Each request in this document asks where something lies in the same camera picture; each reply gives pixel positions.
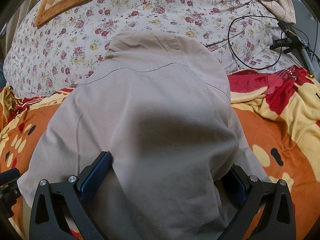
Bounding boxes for beige trousers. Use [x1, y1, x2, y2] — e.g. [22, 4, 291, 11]
[18, 31, 268, 239]

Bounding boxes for orange red yellow blanket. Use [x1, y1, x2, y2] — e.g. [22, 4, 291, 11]
[1, 66, 319, 239]

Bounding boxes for black tripod stand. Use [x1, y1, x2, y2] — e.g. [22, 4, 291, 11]
[270, 21, 319, 78]

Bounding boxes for floral white quilt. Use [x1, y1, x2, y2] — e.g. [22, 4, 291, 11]
[3, 0, 298, 98]

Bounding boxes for black cable loop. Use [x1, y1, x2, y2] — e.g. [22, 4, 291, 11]
[204, 15, 291, 71]

